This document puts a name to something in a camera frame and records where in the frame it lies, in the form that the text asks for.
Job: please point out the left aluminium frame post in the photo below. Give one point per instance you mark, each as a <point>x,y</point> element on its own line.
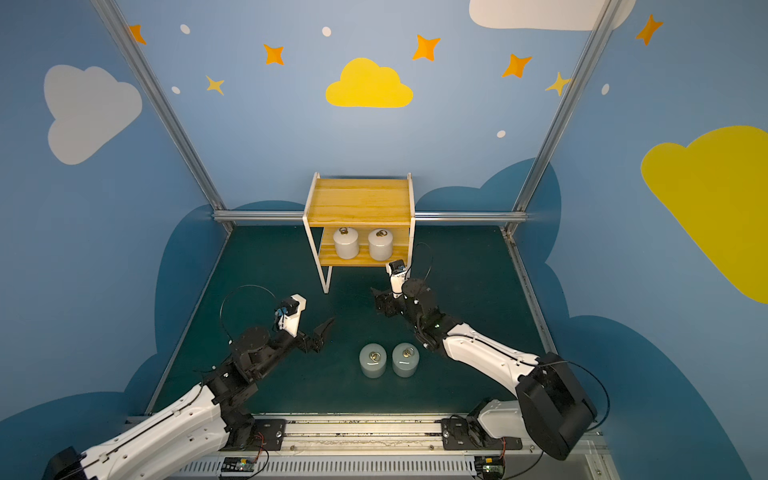
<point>119,30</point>

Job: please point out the right circuit board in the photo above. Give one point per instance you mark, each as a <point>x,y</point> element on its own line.
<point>489,467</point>

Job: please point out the grey-green tea canister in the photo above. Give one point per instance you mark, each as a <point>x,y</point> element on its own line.
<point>373,360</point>
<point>405,360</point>

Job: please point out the white tea canister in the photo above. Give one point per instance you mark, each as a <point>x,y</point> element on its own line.
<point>346,243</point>
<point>380,244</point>

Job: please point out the aluminium front rail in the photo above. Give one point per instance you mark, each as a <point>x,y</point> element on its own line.
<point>395,446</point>

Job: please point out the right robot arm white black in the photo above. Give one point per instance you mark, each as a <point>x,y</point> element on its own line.
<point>551,405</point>

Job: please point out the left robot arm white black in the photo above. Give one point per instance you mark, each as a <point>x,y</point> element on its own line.
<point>201,422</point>

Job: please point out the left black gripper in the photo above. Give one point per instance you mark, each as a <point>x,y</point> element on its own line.
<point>306,342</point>

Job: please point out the rear aluminium frame bar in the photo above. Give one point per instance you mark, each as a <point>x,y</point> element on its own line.
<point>440,217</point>

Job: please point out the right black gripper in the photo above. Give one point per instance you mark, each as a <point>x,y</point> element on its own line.
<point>395,300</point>

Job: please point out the right aluminium frame post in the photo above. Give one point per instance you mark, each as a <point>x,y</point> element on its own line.
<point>582,73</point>

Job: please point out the circuit board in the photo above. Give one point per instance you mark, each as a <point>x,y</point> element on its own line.
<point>489,467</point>
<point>239,466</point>

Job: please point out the left circuit board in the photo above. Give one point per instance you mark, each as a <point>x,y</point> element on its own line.
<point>239,466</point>

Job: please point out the aluminium frame post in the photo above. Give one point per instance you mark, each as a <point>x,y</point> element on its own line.
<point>582,73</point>
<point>119,30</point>

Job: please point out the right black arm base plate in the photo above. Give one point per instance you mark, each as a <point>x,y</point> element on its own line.
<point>458,433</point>

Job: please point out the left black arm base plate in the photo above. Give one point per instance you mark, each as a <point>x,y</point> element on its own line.
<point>257,433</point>

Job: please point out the wooden two-tier shelf white frame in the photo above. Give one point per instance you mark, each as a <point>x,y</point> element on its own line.
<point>362,204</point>

